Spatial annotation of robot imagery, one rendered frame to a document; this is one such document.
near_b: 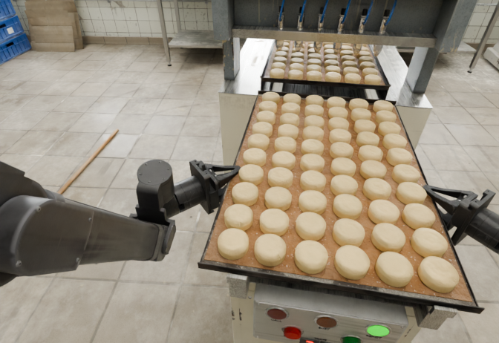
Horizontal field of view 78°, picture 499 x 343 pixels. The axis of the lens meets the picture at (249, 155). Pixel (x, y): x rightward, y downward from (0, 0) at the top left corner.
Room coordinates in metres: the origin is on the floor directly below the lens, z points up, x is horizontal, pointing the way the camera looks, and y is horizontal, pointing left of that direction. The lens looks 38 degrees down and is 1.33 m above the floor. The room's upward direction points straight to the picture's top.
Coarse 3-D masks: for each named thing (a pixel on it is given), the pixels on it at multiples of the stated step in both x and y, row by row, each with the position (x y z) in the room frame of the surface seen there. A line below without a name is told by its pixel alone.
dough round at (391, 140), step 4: (388, 136) 0.60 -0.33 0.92; (392, 136) 0.60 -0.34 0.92; (396, 136) 0.60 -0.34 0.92; (400, 136) 0.60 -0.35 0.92; (384, 140) 0.59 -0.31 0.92; (388, 140) 0.58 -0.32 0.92; (392, 140) 0.58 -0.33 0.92; (396, 140) 0.58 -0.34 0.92; (400, 140) 0.58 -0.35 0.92; (404, 140) 0.58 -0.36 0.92; (384, 144) 0.58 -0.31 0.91; (388, 144) 0.57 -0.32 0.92; (392, 144) 0.57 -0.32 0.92; (396, 144) 0.57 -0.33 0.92; (400, 144) 0.57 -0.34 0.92; (404, 144) 0.57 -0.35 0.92; (388, 148) 0.57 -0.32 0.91; (404, 148) 0.57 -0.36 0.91
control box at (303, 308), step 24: (264, 288) 0.27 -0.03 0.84; (288, 288) 0.27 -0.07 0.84; (264, 312) 0.25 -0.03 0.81; (288, 312) 0.24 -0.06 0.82; (312, 312) 0.23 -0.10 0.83; (336, 312) 0.23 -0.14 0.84; (360, 312) 0.23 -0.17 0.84; (384, 312) 0.23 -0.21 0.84; (264, 336) 0.25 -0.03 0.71; (312, 336) 0.23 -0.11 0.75; (336, 336) 0.23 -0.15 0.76; (360, 336) 0.22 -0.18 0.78; (384, 336) 0.21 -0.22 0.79
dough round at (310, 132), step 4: (304, 128) 0.63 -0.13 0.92; (308, 128) 0.63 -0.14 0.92; (312, 128) 0.63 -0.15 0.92; (316, 128) 0.63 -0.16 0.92; (320, 128) 0.63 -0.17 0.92; (304, 132) 0.62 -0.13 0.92; (308, 132) 0.61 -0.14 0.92; (312, 132) 0.61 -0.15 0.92; (316, 132) 0.61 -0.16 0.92; (320, 132) 0.61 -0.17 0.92; (304, 136) 0.61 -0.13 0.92; (308, 136) 0.60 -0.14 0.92; (312, 136) 0.60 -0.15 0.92; (316, 136) 0.60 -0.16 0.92; (320, 136) 0.60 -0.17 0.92; (320, 140) 0.60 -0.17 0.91
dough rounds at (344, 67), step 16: (288, 48) 1.26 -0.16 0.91; (304, 48) 1.27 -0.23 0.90; (352, 48) 1.22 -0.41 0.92; (368, 48) 1.27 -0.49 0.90; (272, 64) 1.05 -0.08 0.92; (288, 64) 1.10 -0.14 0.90; (304, 64) 1.10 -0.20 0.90; (320, 64) 1.07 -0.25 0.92; (336, 64) 1.05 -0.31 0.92; (352, 64) 1.05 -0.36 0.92; (368, 64) 1.05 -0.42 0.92; (320, 80) 0.95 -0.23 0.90; (336, 80) 0.94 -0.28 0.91; (352, 80) 0.93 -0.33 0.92; (368, 80) 0.92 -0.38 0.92
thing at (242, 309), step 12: (252, 288) 0.28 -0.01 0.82; (300, 288) 0.27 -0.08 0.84; (312, 288) 0.27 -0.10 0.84; (240, 300) 0.28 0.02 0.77; (252, 300) 0.28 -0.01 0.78; (372, 300) 0.25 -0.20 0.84; (384, 300) 0.25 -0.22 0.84; (240, 312) 0.28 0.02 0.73; (252, 312) 0.28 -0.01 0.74; (408, 312) 0.24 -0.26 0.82; (240, 324) 0.29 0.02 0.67; (252, 324) 0.28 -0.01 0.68; (408, 324) 0.24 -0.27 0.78; (240, 336) 0.29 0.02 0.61; (252, 336) 0.28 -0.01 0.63; (408, 336) 0.24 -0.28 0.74
